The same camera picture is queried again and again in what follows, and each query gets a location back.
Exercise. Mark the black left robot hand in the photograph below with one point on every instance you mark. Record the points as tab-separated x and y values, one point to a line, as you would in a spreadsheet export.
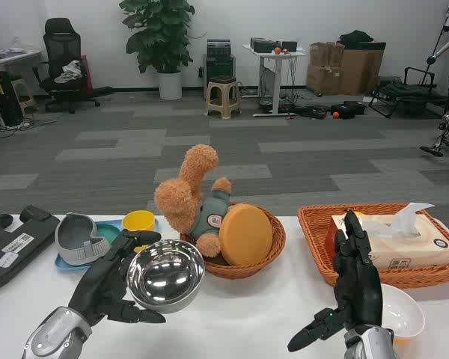
97	276

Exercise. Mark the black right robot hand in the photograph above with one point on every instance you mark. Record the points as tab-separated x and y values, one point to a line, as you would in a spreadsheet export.
357	288

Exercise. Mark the shiny metal bowl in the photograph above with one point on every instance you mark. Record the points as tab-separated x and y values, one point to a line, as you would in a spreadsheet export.
166	275

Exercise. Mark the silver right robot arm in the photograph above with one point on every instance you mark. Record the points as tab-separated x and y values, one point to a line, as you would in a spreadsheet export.
370	342

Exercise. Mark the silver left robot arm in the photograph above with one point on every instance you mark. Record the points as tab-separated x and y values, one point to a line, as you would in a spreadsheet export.
56	333

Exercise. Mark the white plastic bowl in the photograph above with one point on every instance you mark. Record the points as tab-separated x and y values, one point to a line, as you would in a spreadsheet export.
404	310

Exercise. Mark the light blue plastic tray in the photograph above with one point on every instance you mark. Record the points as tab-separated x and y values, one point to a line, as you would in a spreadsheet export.
65	266

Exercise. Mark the grey plastic strainer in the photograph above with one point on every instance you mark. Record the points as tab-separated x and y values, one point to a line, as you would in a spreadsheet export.
75	243

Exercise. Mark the green plastic plate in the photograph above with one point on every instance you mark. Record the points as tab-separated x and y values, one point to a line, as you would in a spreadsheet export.
110	232

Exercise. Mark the rectangular wicker basket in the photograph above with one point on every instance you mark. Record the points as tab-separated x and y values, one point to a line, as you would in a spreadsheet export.
415	276

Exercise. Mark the beige tissue box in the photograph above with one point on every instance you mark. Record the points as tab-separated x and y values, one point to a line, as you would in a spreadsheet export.
408	250

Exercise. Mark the yellow plastic cup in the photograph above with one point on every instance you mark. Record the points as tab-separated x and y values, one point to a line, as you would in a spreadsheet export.
138	221

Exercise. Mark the orange fruit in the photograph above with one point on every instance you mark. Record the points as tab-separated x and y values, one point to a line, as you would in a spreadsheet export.
358	213

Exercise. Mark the black equipment case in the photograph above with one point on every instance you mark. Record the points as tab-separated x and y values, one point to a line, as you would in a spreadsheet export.
18	258

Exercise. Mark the white tissue sheet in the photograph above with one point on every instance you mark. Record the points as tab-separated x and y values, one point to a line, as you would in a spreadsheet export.
409	220

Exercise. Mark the round wicker basket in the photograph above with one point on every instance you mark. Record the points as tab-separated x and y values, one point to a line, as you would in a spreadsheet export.
247	271

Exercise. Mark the brown teddy plush toy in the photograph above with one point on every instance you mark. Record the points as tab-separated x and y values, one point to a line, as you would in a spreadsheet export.
183	202

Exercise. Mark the orange round disc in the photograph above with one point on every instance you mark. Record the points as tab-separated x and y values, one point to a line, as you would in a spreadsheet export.
247	235

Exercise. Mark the black floor cases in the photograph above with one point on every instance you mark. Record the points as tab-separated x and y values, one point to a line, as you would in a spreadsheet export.
349	109

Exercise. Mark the plain beige plastic stool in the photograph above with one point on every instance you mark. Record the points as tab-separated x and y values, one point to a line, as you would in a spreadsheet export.
22	95

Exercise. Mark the black folding cot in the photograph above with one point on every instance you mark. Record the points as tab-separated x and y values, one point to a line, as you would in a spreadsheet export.
404	95

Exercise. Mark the white plant pot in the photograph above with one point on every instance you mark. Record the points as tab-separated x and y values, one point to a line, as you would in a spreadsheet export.
170	86

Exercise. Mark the white cloth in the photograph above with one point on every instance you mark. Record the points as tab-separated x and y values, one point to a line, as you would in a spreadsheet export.
69	72

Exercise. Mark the stacked cardboard boxes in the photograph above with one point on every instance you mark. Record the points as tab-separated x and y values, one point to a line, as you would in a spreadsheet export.
344	71

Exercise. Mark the beige plastic stool with dark seat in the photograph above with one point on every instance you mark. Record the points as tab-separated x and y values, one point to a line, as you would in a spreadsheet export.
223	97

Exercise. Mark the white standing desk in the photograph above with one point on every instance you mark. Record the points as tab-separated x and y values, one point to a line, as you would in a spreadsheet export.
275	75

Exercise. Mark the black mesh office chair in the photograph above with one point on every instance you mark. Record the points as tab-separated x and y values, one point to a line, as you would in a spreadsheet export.
61	45

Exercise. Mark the white office desk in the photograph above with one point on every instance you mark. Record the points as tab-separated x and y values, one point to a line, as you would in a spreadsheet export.
3	60

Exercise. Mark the black equipment cabinet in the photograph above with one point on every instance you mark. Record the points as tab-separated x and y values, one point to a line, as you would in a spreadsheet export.
219	65

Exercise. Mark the black bag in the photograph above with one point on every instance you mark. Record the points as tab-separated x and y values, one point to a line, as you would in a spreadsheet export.
356	37

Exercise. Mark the small black box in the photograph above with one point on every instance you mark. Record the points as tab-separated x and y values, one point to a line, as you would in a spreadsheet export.
289	46

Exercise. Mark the green potted plant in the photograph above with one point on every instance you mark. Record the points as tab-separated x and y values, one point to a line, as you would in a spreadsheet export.
161	33

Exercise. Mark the large black box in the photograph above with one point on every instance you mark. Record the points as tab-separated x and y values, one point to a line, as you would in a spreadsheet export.
262	45

